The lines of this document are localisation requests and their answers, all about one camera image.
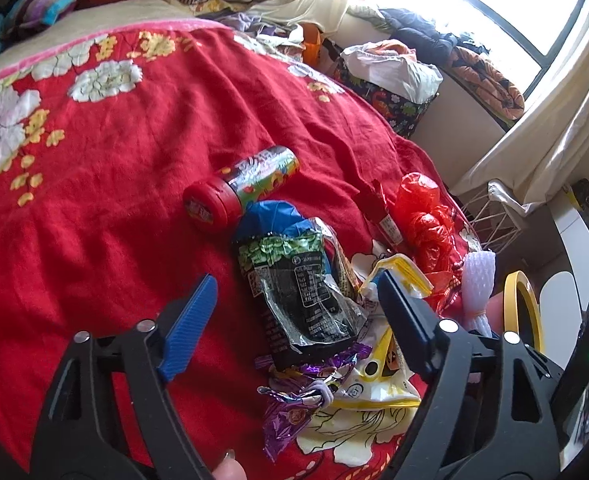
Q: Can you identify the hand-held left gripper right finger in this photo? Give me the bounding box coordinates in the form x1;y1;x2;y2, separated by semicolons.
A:
377;270;568;480

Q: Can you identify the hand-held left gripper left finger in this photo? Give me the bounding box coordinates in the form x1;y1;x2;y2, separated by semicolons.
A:
29;274;218;480

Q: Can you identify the yellow-rimmed black bin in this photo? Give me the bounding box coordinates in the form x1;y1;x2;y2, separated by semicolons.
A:
489;270;545;356

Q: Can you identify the yellow white snack packet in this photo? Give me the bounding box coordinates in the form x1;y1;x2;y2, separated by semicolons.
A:
325;254;433;408

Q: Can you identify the red plastic bag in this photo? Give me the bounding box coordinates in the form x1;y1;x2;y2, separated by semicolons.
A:
393;172;463;301

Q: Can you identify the person's left hand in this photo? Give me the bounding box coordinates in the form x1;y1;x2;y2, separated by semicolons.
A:
212;450;248;480

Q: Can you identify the white foam fruit net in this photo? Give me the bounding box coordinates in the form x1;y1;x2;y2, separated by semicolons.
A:
462;250;498;336

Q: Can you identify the clear plastic wrapper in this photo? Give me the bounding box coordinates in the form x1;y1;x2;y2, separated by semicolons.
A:
315;217;363;301

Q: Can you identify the red stick wrapper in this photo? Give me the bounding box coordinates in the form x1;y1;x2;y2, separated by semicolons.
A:
357;180;405;246

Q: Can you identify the white vanity desk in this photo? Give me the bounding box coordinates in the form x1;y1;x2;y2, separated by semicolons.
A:
549;180;589;361

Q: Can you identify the black green snack packet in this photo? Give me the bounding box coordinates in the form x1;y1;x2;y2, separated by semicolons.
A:
232;200;370;371

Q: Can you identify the purple foil wrapper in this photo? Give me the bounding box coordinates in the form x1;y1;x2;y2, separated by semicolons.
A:
257;342;375;463

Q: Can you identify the black bag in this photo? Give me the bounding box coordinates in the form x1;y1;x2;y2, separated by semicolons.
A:
569;177;589;241

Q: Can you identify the red floral blanket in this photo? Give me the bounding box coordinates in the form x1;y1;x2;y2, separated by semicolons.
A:
0;17;480;480

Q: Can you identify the white cloth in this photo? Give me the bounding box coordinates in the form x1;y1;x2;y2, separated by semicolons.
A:
489;179;540;213

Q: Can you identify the red-lidded printed canister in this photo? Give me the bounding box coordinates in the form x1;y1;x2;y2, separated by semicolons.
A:
183;145;300;233

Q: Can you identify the dinosaur print storage bag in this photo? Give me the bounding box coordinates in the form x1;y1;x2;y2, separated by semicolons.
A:
332;55;435;138

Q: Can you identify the orange patterned quilt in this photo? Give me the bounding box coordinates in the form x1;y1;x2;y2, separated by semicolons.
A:
447;45;525;128

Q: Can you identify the white plastic bag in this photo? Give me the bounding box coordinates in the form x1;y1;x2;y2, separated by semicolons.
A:
341;42;444;103

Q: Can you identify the black jacket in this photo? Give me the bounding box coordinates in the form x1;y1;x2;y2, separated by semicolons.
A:
377;7;475;68

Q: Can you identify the orange bag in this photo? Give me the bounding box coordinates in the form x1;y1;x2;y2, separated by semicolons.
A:
294;22;325;66

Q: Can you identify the beige bed sheet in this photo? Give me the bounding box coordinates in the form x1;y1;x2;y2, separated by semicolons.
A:
0;0;225;86

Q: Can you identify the white wire basket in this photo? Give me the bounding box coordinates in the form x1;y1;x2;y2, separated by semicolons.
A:
462;180;523;256

